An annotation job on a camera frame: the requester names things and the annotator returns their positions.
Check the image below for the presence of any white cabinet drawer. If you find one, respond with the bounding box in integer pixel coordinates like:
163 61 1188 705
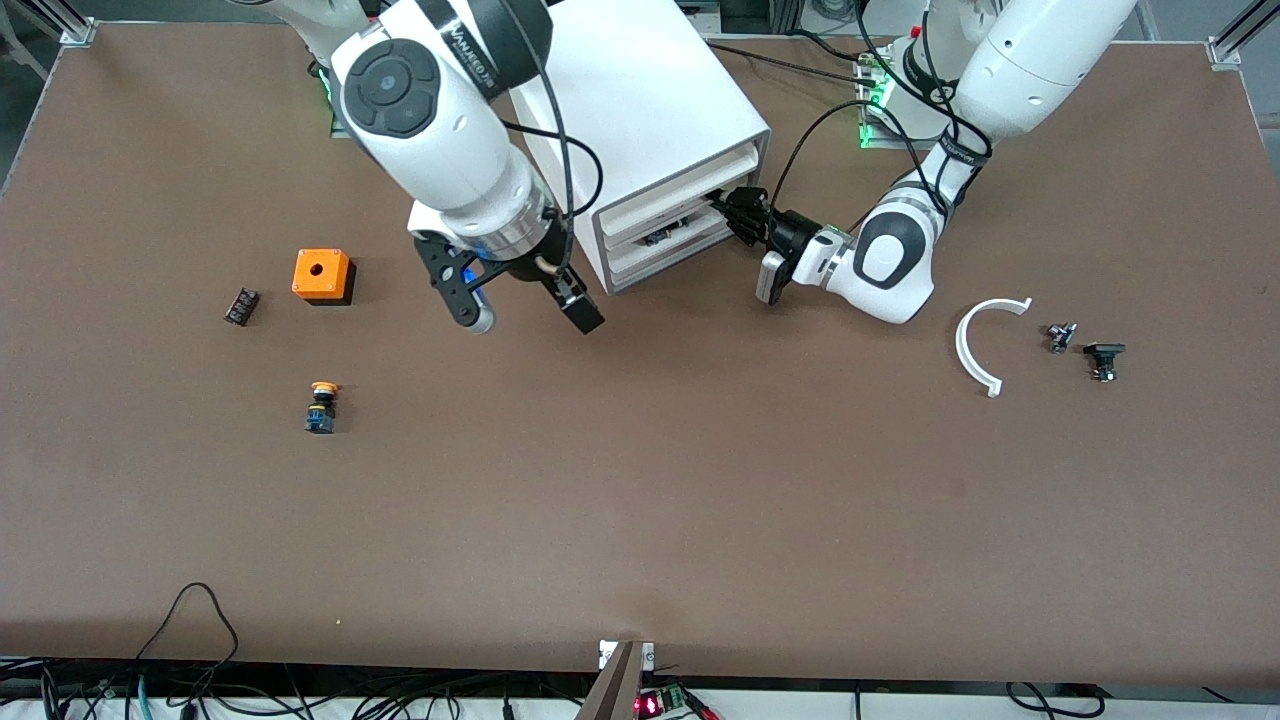
601 185 746 267
597 140 763 241
605 215 751 293

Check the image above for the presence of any white drawer cabinet shell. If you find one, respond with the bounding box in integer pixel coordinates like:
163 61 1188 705
508 0 772 295

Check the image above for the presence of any yellow-capped push button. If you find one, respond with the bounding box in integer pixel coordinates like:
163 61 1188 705
305 381 341 435

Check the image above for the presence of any orange box with hole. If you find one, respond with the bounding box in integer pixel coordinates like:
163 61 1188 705
292 248 357 306

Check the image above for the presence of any black flat-topped component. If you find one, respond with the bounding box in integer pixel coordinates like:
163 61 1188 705
1083 342 1128 383

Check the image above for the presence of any circuit board with red light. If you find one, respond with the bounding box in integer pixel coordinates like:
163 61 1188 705
635 683 693 719

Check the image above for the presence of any aluminium corner profile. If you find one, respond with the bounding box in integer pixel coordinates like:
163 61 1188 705
20 0 98 46
1205 0 1280 69

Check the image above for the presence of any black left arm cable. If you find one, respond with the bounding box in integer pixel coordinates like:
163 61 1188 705
772 0 991 226

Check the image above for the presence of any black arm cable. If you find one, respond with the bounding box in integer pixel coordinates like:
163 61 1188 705
772 0 991 226
497 30 604 276

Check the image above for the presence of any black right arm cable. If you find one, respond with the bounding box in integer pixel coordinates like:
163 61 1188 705
497 30 604 276

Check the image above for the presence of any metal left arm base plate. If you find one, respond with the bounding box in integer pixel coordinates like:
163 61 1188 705
855 45 946 151

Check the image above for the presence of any long black table cable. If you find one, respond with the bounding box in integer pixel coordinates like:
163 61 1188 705
703 40 886 76

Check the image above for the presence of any white curved plastic ring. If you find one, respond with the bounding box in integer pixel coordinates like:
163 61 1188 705
955 297 1033 399

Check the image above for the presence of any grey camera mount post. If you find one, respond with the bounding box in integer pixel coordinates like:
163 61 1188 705
575 640 646 720

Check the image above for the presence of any looped thin black cable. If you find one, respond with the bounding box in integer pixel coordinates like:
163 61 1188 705
133 582 241 701

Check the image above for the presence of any coiled black cable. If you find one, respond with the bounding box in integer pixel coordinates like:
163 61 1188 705
1005 682 1106 719

